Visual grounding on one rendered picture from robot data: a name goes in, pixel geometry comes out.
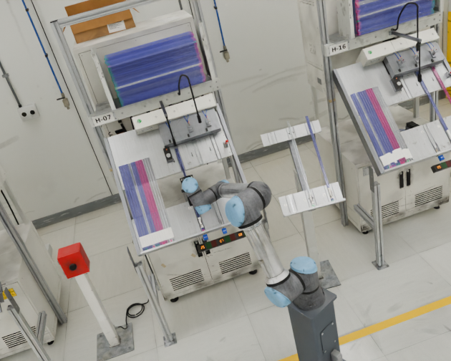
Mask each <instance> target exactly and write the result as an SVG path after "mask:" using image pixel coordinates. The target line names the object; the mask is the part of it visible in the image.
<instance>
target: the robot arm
mask: <svg viewBox="0 0 451 361"><path fill-rule="evenodd" d="M191 176H192V178H191ZM191 176H190V175H187V176H185V177H183V178H180V182H181V184H182V187H181V188H182V190H181V191H182V193H186V196H187V199H188V203H189V205H190V206H194V207H195V209H196V211H197V212H198V213H199V214H200V215H201V214H204V213H205V212H207V211H209V210H210V209H211V208H212V207H211V204H212V203H214V202H215V201H217V200H218V199H219V198H230V200H229V201H227V202H226V204H225V214H226V216H227V219H228V220H229V222H230V223H231V224H232V225H233V226H235V227H238V229H240V230H243V231H244V233H245V235H246V237H247V239H248V241H249V243H250V245H251V247H252V249H253V251H254V253H255V255H256V257H257V259H258V261H259V263H260V265H261V267H262V269H263V271H264V273H265V275H266V278H265V283H266V285H267V287H266V288H265V289H264V292H265V295H266V296H267V297H268V299H269V300H270V301H271V302H272V303H273V304H275V305H276V306H277V307H280V308H284V307H286V306H287V305H288V304H290V303H291V302H292V301H294V304H295V305H296V306H297V307H298V308H299V309H302V310H308V311H309V310H315V309H318V308H319V307H321V306H322V305H323V303H324V302H325V298H326V297H325V293H324V290H323V289H322V287H321V285H320V284H319V276H318V271H317V270H318V268H317V266H316V262H315V261H314V260H313V259H312V258H310V257H307V256H298V257H296V258H294V259H292V260H291V263H290V269H289V270H288V269H285V268H283V266H282V263H281V261H280V259H279V257H278V255H277V253H276V251H275V249H274V247H273V245H272V243H271V240H270V238H269V237H268V234H267V233H266V230H265V228H264V227H263V224H262V223H261V221H262V219H263V216H262V214H261V211H262V210H263V209H264V208H266V207H267V206H268V205H269V203H270V202H271V196H272V194H271V189H270V188H269V186H268V185H267V184H265V183H264V182H261V181H252V182H250V183H229V182H228V181H227V180H221V181H218V182H217V183H216V184H215V185H213V186H211V187H210V188H208V189H207V190H205V191H203V192H202V190H201V189H200V186H199V185H198V182H197V180H196V179H194V178H193V175H191ZM181 179H182V180H181Z"/></svg>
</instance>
